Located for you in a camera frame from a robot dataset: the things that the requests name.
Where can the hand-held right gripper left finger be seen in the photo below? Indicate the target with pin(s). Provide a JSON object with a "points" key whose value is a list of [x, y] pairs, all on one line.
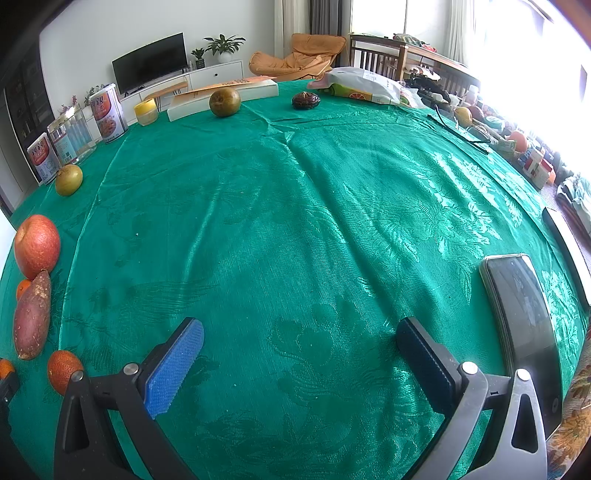
{"points": [[178, 364]]}

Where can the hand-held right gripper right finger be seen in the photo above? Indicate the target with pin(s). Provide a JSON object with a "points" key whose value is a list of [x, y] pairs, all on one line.
{"points": [[427, 364]]}

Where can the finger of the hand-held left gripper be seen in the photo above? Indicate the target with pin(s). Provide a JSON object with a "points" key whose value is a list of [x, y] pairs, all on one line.
{"points": [[7, 390]]}

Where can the small orange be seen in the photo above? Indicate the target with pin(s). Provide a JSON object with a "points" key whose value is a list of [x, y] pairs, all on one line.
{"points": [[4, 368], [23, 290]]}

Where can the red apple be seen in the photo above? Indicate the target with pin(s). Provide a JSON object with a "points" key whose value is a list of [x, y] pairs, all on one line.
{"points": [[37, 247]]}

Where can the brown-green pear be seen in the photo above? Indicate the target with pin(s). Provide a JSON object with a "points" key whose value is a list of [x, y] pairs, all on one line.
{"points": [[225, 102]]}

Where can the dark wrinkled fruit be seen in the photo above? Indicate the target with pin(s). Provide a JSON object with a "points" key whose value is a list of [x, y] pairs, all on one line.
{"points": [[305, 100]]}

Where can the rough orange-red fruit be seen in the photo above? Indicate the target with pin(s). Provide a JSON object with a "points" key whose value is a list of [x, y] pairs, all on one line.
{"points": [[62, 369]]}

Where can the purple sweet potato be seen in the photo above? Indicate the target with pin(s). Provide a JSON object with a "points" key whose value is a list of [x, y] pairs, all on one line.
{"points": [[31, 318]]}

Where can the black smartphone in clear case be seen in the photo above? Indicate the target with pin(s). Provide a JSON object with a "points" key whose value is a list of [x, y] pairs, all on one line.
{"points": [[521, 309]]}

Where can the floral cloth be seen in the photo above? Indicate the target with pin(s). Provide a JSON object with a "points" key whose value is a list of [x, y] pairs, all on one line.
{"points": [[575, 415]]}

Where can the green patterned tablecloth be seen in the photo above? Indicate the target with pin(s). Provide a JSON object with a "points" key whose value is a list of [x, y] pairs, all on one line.
{"points": [[295, 230]]}

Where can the yellow pear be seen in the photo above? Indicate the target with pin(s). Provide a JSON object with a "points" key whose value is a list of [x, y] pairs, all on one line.
{"points": [[69, 180]]}

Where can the red and white carton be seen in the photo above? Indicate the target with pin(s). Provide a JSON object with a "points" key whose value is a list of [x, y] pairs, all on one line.
{"points": [[535, 168]]}

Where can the thin black stick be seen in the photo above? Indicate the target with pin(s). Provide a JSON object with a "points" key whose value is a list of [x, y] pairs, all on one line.
{"points": [[457, 133]]}

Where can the red label can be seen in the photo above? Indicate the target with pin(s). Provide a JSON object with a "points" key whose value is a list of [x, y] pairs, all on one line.
{"points": [[108, 115], [44, 159]]}

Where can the round orange fruit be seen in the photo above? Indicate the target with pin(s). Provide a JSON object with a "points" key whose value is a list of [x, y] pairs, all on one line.
{"points": [[517, 141]]}

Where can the clear jar with blue label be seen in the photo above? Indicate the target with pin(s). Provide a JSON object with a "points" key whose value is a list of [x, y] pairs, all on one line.
{"points": [[71, 136]]}

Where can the yellow lidded jar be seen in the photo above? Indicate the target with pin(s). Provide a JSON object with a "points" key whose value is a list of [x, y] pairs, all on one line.
{"points": [[146, 112]]}

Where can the white box with orange label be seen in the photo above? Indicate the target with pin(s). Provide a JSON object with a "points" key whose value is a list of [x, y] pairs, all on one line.
{"points": [[221, 96]]}

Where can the dark glass bookcase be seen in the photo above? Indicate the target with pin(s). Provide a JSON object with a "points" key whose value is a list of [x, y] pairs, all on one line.
{"points": [[23, 115]]}

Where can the wooden stool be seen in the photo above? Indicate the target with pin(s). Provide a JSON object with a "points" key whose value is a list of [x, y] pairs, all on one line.
{"points": [[166, 88]]}

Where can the red flower arrangement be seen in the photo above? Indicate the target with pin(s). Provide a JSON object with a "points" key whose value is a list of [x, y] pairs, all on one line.
{"points": [[69, 104]]}

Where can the leafy green potted plant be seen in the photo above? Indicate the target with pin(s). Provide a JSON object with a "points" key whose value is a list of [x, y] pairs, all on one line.
{"points": [[93, 92]]}

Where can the white printed plastic bag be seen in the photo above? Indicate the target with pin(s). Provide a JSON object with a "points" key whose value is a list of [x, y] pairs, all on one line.
{"points": [[364, 85]]}

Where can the white television cabinet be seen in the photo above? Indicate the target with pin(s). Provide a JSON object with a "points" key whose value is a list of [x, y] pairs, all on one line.
{"points": [[221, 71]]}

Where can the black television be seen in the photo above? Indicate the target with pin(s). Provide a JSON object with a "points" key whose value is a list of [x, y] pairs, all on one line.
{"points": [[150, 64]]}

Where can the small potted plant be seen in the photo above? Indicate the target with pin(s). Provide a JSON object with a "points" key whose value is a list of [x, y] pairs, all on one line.
{"points": [[199, 57]]}

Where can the wooden bench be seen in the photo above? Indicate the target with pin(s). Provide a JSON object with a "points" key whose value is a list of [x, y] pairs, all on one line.
{"points": [[383, 50]]}

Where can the large potted plant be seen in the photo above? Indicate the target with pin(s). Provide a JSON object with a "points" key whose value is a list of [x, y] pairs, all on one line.
{"points": [[225, 46]]}

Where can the orange lounge chair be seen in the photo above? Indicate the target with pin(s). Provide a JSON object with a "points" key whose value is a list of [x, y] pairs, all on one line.
{"points": [[304, 57]]}

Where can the grey curtain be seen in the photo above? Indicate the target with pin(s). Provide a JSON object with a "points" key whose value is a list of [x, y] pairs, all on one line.
{"points": [[328, 16]]}

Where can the white curtain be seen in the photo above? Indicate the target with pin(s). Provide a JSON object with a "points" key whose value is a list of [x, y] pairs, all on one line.
{"points": [[291, 18]]}

